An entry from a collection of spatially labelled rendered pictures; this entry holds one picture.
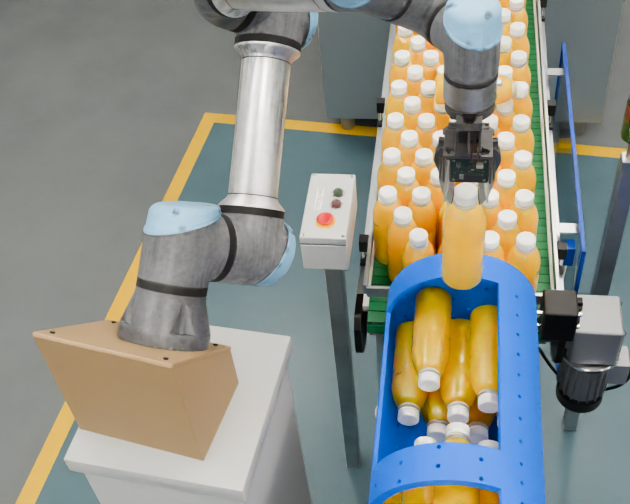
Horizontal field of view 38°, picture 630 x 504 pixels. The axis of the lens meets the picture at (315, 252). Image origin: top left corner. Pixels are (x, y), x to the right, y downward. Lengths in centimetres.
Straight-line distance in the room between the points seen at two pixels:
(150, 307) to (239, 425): 28
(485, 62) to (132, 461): 87
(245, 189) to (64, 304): 197
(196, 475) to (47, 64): 331
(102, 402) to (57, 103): 294
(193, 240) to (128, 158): 250
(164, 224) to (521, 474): 68
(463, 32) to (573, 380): 121
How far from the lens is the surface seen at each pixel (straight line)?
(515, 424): 151
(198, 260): 145
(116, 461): 160
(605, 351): 213
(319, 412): 295
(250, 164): 154
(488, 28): 122
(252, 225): 152
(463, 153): 132
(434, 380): 164
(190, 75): 431
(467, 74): 125
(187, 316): 146
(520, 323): 165
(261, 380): 163
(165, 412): 147
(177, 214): 144
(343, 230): 192
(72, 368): 148
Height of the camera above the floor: 248
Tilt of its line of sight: 47 degrees down
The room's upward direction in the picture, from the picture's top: 7 degrees counter-clockwise
